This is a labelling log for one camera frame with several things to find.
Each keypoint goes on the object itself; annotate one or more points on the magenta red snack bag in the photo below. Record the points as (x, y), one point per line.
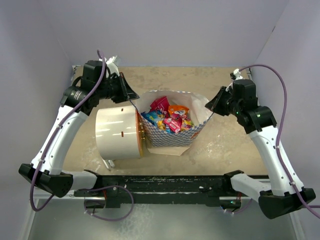
(160, 104)

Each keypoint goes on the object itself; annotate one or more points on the blue checkered paper bag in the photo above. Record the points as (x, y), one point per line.
(167, 142)

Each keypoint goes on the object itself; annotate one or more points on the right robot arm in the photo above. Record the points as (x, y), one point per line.
(285, 192)

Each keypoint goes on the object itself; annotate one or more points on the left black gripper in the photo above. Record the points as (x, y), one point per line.
(126, 93)

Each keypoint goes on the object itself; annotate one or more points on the white cylindrical container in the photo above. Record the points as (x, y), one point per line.
(119, 133)

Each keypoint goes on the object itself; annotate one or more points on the aluminium frame rail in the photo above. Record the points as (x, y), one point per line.
(39, 191)

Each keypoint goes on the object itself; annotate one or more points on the blue snack bag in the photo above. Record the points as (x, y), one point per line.
(156, 118)

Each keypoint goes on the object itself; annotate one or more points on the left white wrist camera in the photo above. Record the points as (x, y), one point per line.
(112, 63)

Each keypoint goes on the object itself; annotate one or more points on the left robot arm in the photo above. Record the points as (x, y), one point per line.
(100, 79)

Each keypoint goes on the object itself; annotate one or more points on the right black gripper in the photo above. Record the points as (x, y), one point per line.
(214, 105)

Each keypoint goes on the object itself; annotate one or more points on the pink candy bag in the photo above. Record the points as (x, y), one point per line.
(174, 124)

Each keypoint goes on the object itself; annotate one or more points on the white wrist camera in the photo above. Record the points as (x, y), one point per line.
(235, 75)
(112, 63)

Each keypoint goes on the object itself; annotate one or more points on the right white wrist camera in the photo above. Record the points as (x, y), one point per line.
(235, 75)

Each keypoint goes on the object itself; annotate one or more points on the orange snack bag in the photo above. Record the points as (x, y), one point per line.
(176, 111)

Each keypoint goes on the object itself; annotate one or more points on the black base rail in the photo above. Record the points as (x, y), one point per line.
(111, 191)

